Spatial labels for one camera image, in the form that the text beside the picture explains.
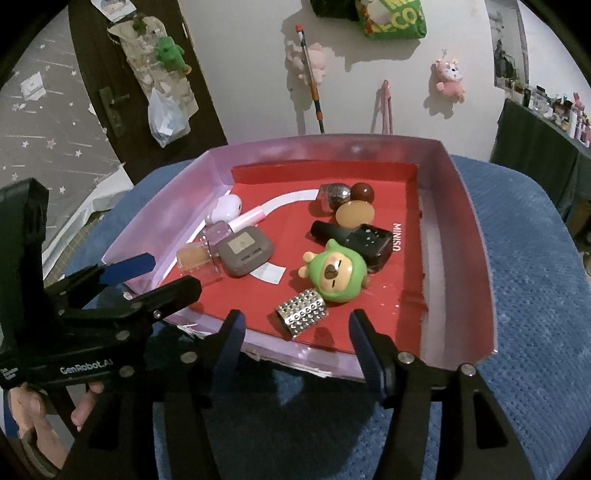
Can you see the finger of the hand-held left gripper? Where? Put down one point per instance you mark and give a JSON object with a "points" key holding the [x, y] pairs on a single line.
{"points": [[134, 267], [175, 293]]}

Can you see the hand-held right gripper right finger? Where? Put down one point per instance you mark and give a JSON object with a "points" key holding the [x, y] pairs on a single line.
{"points": [[367, 355]]}

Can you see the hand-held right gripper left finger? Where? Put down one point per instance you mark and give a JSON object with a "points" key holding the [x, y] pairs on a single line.
{"points": [[231, 350]]}

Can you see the pink cardboard box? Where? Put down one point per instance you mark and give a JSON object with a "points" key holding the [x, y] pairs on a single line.
{"points": [[152, 240]]}

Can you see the clear plastic cup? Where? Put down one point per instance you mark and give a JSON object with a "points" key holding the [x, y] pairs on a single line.
{"points": [[214, 272]]}

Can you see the purple nail polish bottle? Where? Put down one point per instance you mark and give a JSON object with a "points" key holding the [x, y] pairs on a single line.
{"points": [[217, 233]]}

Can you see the studded silver cylinder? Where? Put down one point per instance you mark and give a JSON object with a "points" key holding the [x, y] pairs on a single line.
{"points": [[302, 314]]}

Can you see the grey square case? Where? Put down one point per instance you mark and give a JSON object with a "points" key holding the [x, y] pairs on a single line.
{"points": [[244, 258]]}

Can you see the green bear figure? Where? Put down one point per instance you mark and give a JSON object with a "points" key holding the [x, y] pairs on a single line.
{"points": [[332, 281]]}

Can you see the pink earbud case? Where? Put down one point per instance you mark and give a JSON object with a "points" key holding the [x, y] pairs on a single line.
{"points": [[226, 207]]}

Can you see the black nail polish bottle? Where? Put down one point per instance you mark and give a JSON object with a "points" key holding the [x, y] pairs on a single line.
{"points": [[369, 244]]}

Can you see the glitter bottle with brown cap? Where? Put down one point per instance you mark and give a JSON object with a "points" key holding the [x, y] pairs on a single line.
{"points": [[339, 196]]}

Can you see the person's left hand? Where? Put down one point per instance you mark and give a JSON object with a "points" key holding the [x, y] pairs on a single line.
{"points": [[27, 406]]}

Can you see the white plastic sheet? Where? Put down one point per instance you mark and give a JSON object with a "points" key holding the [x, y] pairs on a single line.
{"points": [[83, 217]]}

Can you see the red printed paper liner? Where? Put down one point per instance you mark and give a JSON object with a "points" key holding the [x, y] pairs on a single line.
{"points": [[291, 230]]}

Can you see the clear plastic bag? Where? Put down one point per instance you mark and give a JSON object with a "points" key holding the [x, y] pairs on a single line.
{"points": [[166, 120]]}

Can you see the blue plush mat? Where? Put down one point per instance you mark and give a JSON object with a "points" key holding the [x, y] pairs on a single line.
{"points": [[531, 323]]}

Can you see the beige hanging organizer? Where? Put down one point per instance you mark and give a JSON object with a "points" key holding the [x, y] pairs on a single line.
{"points": [[138, 60]]}

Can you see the dark wooden door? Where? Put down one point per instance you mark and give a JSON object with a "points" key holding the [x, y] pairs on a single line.
{"points": [[87, 55]]}

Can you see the green plush toy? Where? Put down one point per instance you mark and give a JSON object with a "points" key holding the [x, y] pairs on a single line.
{"points": [[171, 53]]}

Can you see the orange-tipped stick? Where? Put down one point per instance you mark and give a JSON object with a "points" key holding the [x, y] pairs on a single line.
{"points": [[310, 78]]}

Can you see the door poster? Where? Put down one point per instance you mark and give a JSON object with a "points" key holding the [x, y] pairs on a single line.
{"points": [[113, 9]]}

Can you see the dark green covered table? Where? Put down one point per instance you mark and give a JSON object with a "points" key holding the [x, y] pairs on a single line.
{"points": [[531, 147]]}

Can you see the light pink plush toy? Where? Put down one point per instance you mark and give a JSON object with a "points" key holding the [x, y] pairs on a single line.
{"points": [[316, 62]]}

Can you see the row of cosmetic bottles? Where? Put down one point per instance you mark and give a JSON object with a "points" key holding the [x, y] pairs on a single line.
{"points": [[563, 113]]}

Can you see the black bag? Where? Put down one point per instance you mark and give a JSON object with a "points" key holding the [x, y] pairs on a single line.
{"points": [[332, 9]]}

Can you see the green tote bag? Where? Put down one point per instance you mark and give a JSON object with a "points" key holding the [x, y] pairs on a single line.
{"points": [[392, 21]]}

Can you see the small white wall paper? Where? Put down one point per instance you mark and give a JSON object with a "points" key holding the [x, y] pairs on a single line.
{"points": [[33, 86]]}

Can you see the wall mirror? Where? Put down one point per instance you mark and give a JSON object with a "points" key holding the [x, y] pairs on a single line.
{"points": [[508, 46]]}

